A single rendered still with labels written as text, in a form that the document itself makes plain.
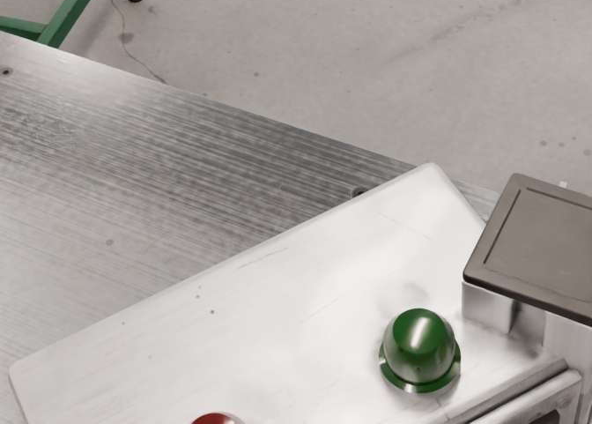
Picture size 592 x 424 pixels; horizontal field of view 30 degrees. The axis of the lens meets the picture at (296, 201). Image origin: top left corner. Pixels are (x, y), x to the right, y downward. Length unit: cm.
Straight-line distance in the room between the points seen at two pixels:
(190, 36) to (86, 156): 135
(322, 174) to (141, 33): 149
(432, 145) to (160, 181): 116
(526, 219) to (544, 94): 208
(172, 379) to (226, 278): 4
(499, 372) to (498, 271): 3
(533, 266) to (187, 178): 93
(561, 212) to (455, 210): 5
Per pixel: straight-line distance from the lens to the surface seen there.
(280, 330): 37
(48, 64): 143
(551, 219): 36
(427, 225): 39
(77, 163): 131
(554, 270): 35
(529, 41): 255
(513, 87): 245
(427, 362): 34
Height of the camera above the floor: 179
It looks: 52 degrees down
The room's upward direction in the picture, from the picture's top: 10 degrees counter-clockwise
